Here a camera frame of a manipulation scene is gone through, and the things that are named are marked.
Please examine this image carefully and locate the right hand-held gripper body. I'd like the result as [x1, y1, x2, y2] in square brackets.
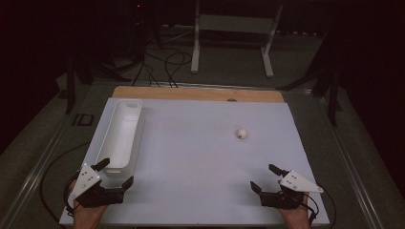
[259, 170, 325, 211]

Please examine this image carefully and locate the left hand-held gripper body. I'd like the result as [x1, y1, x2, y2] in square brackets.
[68, 162, 125, 209]

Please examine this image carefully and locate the white plastic bin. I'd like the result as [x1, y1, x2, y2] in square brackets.
[95, 98, 144, 179]

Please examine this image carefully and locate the person's right hand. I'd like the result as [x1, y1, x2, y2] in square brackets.
[277, 194, 311, 224]

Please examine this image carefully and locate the person's left hand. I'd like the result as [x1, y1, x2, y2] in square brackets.
[67, 179, 108, 222]

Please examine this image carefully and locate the white table board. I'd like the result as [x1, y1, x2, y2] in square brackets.
[58, 96, 330, 227]

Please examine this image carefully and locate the black stand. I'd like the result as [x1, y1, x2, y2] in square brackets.
[63, 31, 132, 115]
[276, 28, 344, 128]

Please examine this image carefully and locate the white metal stand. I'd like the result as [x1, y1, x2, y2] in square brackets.
[190, 0, 285, 79]

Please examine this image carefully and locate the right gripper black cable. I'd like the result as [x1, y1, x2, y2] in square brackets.
[304, 182, 337, 229]

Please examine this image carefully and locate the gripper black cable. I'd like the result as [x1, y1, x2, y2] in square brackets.
[39, 141, 93, 227]
[304, 182, 337, 229]

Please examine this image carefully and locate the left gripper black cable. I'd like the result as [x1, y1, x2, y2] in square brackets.
[39, 141, 93, 227]

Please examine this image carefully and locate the black rectangular floor frame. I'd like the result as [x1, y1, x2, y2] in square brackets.
[72, 113, 96, 127]

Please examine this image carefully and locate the metal floor rail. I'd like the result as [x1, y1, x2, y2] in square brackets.
[313, 92, 387, 229]
[0, 80, 96, 229]
[139, 80, 313, 95]

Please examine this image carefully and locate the black straight floor cable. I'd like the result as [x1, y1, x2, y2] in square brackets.
[131, 52, 160, 88]

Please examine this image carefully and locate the black looped floor cable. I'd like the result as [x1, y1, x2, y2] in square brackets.
[164, 51, 193, 89]

